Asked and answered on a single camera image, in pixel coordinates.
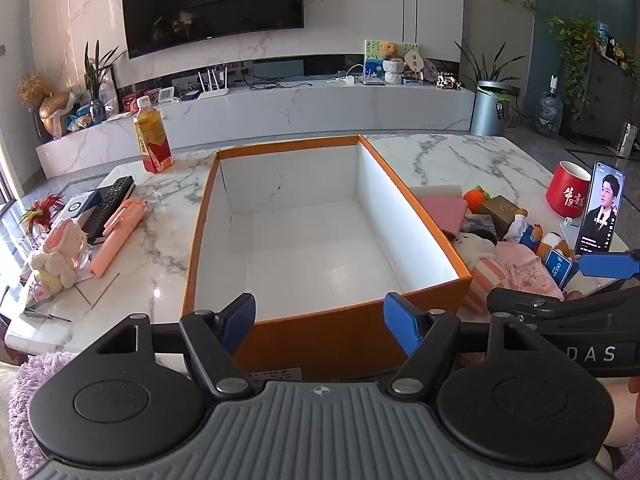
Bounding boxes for white flower pot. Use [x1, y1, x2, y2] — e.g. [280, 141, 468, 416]
[382, 57, 406, 85]

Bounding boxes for white router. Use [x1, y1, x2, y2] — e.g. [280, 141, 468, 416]
[197, 66, 231, 100]

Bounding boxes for black remote control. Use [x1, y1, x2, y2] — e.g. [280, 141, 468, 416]
[82, 176, 136, 242]

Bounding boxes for white charger with cable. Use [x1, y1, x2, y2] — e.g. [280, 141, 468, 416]
[327, 64, 367, 87]

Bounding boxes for person's right hand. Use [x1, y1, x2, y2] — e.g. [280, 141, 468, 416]
[597, 376, 640, 467]

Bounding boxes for red feather toy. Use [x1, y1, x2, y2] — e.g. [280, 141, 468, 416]
[20, 195, 66, 234]

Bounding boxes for dark grey cabinet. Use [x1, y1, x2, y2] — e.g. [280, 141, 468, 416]
[580, 50, 640, 149]

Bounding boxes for red gift boxes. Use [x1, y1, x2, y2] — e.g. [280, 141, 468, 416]
[120, 92, 162, 114]

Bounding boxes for orange crochet fruit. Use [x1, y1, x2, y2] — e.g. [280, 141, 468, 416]
[462, 186, 489, 209]

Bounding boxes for purple fluffy cloth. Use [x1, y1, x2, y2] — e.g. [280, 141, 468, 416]
[9, 351, 78, 480]

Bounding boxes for thin dark tool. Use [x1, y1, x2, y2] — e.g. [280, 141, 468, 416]
[22, 307, 74, 324]

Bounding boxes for snack bags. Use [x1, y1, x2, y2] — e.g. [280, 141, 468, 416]
[64, 102, 109, 129]

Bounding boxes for clear phone stand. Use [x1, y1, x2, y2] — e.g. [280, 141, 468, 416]
[560, 217, 586, 252]

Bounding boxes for white marble media console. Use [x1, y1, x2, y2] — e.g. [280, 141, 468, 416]
[36, 79, 476, 179]

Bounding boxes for pink box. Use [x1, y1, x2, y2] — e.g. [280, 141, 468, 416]
[417, 195, 468, 234]

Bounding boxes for yellow red drink bottle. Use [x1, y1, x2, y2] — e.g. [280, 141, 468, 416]
[132, 96, 174, 174]

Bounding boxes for white blue booklet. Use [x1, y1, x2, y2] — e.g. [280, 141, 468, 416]
[50, 187, 118, 235]

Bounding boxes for long-leaf potted plant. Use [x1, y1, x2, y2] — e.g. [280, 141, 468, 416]
[455, 40, 521, 97]

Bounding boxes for illustrated picture box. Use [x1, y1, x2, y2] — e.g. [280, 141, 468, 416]
[462, 215, 497, 237]

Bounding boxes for cream plush bunny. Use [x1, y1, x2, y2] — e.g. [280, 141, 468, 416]
[28, 220, 89, 294]

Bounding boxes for gold gourd vase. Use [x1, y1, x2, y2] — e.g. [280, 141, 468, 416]
[39, 92, 76, 139]

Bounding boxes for brown cardboard box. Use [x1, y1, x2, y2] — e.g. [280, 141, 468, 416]
[480, 195, 528, 239]

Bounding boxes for orange cardboard box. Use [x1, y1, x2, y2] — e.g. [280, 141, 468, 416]
[181, 134, 472, 385]

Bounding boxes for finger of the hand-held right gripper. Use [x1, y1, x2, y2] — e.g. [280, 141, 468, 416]
[577, 247, 640, 282]
[487, 286, 568, 322]

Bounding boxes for red paper cup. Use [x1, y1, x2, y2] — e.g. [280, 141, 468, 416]
[545, 160, 593, 220]

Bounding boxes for trailing green vine plant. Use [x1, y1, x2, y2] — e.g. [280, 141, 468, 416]
[545, 15, 601, 122]

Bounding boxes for black curved television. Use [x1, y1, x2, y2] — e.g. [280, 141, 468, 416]
[121, 0, 305, 59]

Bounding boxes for pink selfie stick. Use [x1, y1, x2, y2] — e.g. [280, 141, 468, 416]
[89, 198, 147, 279]

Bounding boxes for blue water jug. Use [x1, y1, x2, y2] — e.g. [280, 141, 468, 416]
[535, 75, 564, 139]

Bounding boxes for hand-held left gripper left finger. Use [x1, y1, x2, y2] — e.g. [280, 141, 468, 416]
[92, 292, 258, 402]

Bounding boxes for blue white toy figurine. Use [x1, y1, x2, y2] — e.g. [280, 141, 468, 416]
[505, 212, 531, 247]

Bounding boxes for dried flower bunch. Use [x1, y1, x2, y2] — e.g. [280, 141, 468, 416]
[17, 72, 52, 107]

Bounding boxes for leafy plant in blue vase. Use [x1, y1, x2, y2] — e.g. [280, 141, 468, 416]
[82, 40, 127, 122]

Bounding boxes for smartphone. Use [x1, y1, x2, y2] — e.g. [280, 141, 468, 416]
[574, 161, 627, 257]

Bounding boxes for green white display card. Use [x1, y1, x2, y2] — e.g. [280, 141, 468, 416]
[364, 39, 419, 79]

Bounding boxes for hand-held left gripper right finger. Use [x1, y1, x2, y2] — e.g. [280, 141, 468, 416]
[382, 291, 539, 399]

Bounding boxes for blue card box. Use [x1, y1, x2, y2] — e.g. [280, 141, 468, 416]
[543, 248, 577, 289]

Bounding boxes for brown toy figurine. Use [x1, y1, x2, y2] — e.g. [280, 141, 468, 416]
[541, 232, 574, 262]

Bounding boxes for white pink plush doll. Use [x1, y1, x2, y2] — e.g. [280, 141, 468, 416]
[455, 232, 567, 314]

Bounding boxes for grey metal trash bin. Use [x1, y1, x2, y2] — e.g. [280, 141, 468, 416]
[470, 80, 516, 137]

